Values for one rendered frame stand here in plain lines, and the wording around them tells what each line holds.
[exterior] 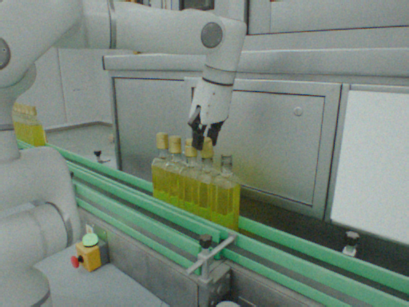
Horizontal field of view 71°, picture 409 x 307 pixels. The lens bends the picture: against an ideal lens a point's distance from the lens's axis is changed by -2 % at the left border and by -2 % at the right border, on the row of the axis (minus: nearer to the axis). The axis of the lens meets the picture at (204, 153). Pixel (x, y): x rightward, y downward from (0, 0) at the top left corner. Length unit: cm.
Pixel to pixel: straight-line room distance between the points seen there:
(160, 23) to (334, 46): 40
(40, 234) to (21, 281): 8
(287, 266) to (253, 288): 11
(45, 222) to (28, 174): 9
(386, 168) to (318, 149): 15
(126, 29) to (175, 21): 9
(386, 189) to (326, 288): 25
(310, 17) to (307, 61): 11
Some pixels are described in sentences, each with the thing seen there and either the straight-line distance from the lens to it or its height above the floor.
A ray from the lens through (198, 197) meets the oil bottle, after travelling 78.
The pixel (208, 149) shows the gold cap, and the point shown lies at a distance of 73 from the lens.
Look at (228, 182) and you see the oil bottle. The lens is 71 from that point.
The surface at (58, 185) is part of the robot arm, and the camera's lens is 59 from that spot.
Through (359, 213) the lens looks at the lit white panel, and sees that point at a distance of 77.
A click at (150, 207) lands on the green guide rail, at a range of 89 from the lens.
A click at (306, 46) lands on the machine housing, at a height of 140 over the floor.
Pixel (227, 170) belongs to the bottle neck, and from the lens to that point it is 72.
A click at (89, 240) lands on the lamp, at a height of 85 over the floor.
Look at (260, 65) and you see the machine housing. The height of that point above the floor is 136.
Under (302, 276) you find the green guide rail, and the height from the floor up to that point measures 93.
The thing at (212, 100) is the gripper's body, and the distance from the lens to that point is 66.
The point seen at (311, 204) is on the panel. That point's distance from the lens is 80.
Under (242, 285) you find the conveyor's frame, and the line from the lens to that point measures 77.
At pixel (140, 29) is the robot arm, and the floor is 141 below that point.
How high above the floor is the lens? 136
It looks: 17 degrees down
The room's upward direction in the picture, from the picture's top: straight up
